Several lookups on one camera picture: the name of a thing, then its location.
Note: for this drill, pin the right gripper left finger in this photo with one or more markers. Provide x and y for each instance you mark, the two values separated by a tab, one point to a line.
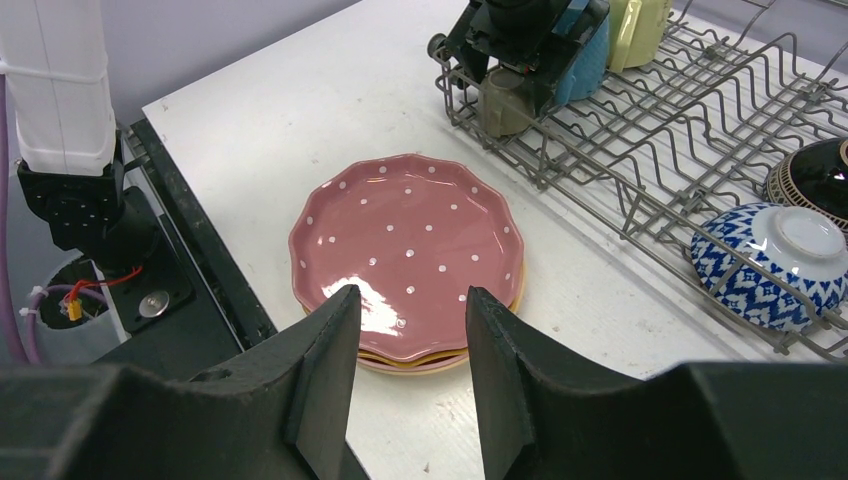
280	410

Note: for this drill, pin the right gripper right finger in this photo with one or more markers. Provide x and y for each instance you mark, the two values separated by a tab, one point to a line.
546	412

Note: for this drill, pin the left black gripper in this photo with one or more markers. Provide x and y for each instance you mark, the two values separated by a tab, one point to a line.
522	37

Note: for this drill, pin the blue handled white mug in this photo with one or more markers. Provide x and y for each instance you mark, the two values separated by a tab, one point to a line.
585	76

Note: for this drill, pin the small grey cup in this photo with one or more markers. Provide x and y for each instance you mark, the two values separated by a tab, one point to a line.
506	104

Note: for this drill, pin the yellow green mug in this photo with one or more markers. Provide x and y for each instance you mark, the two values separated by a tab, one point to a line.
636	31

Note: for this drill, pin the grey wire dish rack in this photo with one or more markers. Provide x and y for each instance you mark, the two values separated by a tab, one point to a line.
665	147

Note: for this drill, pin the orange patterned small bowl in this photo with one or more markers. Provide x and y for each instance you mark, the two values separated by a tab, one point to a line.
750	254

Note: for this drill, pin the dark brown glazed bowl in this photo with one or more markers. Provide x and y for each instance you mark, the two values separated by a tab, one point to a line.
815	177

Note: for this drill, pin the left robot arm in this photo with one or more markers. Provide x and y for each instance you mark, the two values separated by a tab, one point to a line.
55	67

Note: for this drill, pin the yellow plate under pink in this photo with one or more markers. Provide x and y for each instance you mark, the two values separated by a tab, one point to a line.
424	363

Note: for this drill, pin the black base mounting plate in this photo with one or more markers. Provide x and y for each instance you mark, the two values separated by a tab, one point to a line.
191	307

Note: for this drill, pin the pink polka dot plate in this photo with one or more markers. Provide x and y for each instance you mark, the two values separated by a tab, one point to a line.
413	234

